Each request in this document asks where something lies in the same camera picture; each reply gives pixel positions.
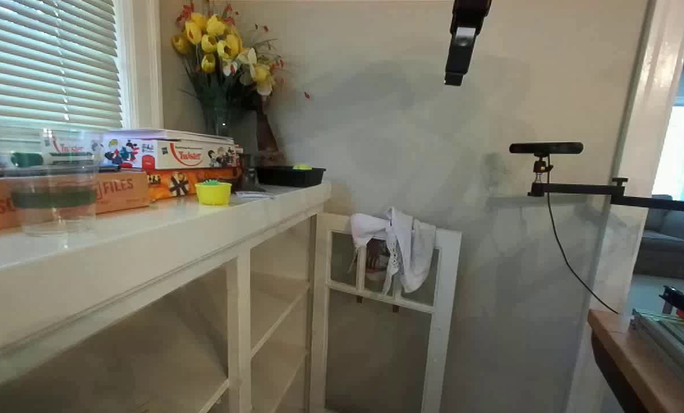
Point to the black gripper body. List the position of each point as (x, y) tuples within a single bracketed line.
[(469, 19)]

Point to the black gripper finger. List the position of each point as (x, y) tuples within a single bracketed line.
[(457, 70)]

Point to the green apple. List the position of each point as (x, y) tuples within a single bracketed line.
[(304, 165)]

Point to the brown decorative object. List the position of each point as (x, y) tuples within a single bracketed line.
[(267, 140)]

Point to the white cloth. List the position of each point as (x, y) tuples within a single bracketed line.
[(412, 248)]

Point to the black rectangular tray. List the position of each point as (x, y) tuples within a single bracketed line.
[(290, 177)]

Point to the small black figurine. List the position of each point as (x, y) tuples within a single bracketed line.
[(249, 176)]

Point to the yellow and white flower bouquet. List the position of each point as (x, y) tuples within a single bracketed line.
[(216, 37)]

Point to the clear glass vase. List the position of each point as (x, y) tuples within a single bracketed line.
[(219, 118)]

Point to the small yellow cup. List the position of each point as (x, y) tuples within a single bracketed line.
[(215, 194)]

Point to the gray sofa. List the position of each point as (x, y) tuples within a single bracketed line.
[(675, 237)]

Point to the orange board game box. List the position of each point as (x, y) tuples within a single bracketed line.
[(197, 179)]

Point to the white board game box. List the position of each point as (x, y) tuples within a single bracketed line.
[(183, 152)]

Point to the red and black tool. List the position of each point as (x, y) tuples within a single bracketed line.
[(681, 301)]

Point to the white shelf cabinet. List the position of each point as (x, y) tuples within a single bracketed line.
[(165, 231)]

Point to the gray flat tray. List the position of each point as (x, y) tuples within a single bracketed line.
[(675, 346)]

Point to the wooden table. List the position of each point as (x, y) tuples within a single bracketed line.
[(637, 370)]

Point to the brown cardboard box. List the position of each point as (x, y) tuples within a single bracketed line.
[(124, 191)]

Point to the clear plastic cup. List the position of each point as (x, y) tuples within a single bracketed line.
[(31, 191), (76, 184)]

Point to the white window blind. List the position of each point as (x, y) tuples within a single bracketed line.
[(45, 60)]

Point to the black stereo camera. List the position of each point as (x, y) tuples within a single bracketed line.
[(545, 148)]

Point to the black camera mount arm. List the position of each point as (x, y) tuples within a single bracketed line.
[(585, 188)]

